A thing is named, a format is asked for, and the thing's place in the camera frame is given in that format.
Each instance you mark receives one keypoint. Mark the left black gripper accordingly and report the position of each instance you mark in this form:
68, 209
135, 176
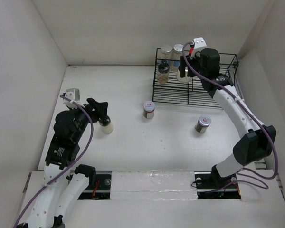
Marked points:
100, 107

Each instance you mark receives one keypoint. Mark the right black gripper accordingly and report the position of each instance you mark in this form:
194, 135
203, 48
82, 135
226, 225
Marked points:
182, 67

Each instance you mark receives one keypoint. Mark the glass jar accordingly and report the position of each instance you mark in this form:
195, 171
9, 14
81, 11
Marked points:
185, 79

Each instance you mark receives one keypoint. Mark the silver lid spice shaker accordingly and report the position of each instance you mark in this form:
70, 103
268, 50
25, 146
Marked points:
166, 52

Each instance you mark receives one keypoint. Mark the black cap white bottle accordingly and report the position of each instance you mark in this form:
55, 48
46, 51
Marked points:
106, 125

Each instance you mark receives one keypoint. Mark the black cap beige bottle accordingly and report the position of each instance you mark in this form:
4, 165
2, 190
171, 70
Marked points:
163, 72

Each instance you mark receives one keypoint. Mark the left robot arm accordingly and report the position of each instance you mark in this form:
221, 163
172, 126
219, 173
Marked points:
52, 204

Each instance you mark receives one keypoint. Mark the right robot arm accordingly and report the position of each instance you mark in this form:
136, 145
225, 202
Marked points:
256, 139

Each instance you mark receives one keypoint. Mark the white lid dark jar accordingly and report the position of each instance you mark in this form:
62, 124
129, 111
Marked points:
148, 109

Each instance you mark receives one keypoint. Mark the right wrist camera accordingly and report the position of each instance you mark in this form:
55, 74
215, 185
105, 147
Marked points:
198, 45

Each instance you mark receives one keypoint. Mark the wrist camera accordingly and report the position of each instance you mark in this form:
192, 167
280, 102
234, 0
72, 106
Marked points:
198, 45
73, 94

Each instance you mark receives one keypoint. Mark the black wire rack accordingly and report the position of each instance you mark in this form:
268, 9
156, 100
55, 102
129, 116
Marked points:
192, 92

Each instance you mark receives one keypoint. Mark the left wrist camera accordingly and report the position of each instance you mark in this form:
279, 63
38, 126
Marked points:
73, 94

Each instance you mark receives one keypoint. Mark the metal mounting rail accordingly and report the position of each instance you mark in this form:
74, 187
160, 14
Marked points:
101, 188

